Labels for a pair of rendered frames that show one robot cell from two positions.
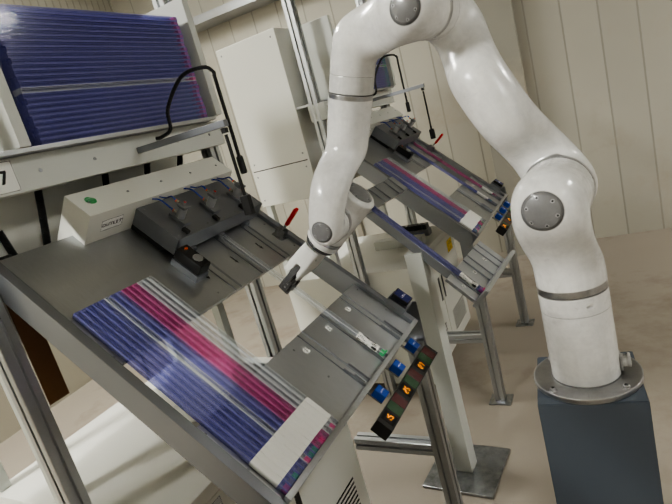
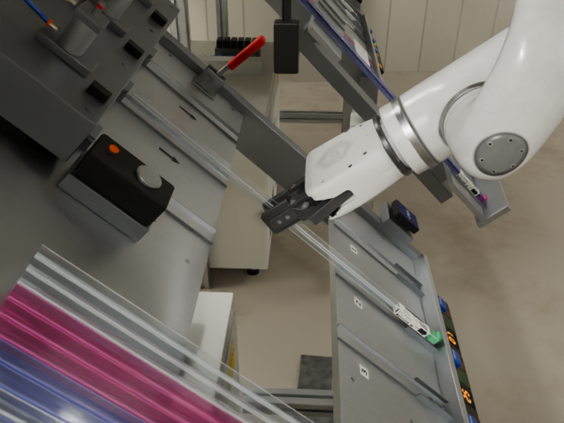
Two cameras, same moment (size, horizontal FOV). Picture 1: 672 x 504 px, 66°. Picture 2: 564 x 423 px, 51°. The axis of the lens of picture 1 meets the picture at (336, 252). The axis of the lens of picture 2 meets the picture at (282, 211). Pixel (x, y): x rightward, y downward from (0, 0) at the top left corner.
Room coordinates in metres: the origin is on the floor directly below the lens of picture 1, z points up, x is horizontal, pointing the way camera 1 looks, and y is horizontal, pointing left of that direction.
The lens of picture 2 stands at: (0.73, 0.41, 1.32)
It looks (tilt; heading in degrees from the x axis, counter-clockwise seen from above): 33 degrees down; 332
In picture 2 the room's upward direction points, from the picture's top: straight up
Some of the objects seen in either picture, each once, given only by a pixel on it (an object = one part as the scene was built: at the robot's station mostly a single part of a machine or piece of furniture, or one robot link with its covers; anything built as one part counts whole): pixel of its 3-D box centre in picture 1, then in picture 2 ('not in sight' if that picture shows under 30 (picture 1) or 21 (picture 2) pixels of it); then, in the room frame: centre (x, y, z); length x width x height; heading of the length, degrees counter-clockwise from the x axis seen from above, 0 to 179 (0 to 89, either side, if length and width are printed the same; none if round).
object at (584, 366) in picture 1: (579, 332); not in sight; (0.88, -0.40, 0.79); 0.19 x 0.19 x 0.18
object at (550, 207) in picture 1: (558, 230); not in sight; (0.86, -0.38, 1.00); 0.19 x 0.12 x 0.24; 144
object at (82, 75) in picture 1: (102, 78); not in sight; (1.33, 0.43, 1.52); 0.51 x 0.13 x 0.27; 149
